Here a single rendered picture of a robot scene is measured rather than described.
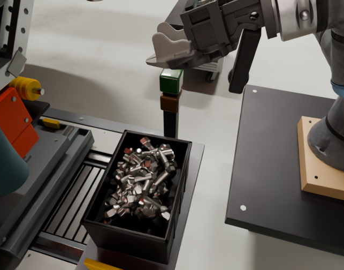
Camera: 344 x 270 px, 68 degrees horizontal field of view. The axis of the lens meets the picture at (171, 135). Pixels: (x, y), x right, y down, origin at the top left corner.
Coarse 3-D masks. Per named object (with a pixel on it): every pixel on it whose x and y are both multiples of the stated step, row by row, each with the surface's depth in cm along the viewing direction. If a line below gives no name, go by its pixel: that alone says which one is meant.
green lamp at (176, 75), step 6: (162, 72) 48; (168, 72) 48; (174, 72) 48; (180, 72) 49; (162, 78) 48; (168, 78) 48; (174, 78) 47; (180, 78) 48; (162, 84) 49; (168, 84) 49; (174, 84) 48; (180, 84) 50; (162, 90) 50; (168, 90) 50; (174, 90) 49
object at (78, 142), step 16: (48, 128) 109; (64, 128) 109; (80, 128) 106; (80, 144) 100; (64, 160) 98; (80, 160) 102; (48, 176) 92; (64, 176) 93; (48, 192) 86; (32, 208) 84; (48, 208) 88; (16, 224) 81; (32, 224) 81; (16, 240) 75; (32, 240) 83; (16, 256) 77
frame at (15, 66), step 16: (16, 0) 57; (32, 0) 60; (0, 16) 58; (16, 16) 58; (0, 32) 59; (16, 32) 58; (0, 48) 60; (16, 48) 59; (0, 64) 57; (16, 64) 59; (0, 80) 56
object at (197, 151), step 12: (144, 132) 66; (192, 144) 64; (192, 156) 61; (192, 168) 59; (192, 180) 57; (192, 192) 55; (180, 216) 51; (180, 228) 50; (180, 240) 48; (84, 252) 47; (96, 252) 47; (108, 252) 47; (84, 264) 45; (108, 264) 45; (120, 264) 45; (132, 264) 45; (144, 264) 45; (156, 264) 45; (168, 264) 45
